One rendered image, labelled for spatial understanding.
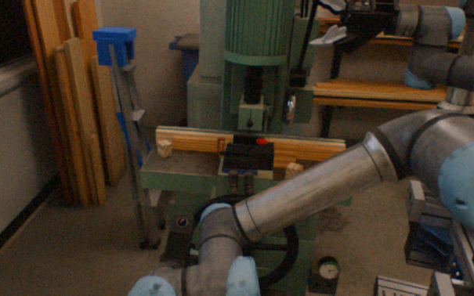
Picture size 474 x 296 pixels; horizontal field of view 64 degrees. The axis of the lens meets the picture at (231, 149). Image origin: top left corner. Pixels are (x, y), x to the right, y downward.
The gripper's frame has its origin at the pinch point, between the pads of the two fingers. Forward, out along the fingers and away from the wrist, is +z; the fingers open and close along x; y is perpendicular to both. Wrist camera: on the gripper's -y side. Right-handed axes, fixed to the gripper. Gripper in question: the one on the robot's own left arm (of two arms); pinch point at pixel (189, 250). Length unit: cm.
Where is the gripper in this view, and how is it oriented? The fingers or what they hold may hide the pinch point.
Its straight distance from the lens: 91.3
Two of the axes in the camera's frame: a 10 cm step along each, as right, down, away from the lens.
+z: 0.5, 0.9, 9.9
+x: 10.0, 0.8, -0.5
